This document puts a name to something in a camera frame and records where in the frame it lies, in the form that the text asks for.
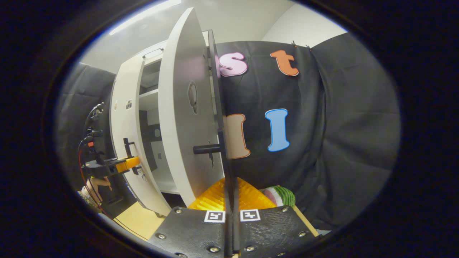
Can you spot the camera sticker shoe cabinet door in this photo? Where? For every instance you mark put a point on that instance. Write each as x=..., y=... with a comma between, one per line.
x=122, y=122

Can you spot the beige double-door shoe cabinet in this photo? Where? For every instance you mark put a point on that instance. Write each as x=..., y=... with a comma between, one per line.
x=148, y=95

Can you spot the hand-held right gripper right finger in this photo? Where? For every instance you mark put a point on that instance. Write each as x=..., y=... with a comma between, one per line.
x=272, y=229

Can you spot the headphone sticker shoe cabinet door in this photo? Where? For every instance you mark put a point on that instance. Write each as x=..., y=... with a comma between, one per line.
x=179, y=107

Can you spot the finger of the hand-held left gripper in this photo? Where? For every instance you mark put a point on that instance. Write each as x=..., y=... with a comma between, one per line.
x=127, y=165

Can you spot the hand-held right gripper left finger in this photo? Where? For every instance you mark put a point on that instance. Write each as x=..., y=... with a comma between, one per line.
x=190, y=229

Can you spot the watermelon slice toy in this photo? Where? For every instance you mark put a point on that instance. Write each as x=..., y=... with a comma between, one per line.
x=283, y=196

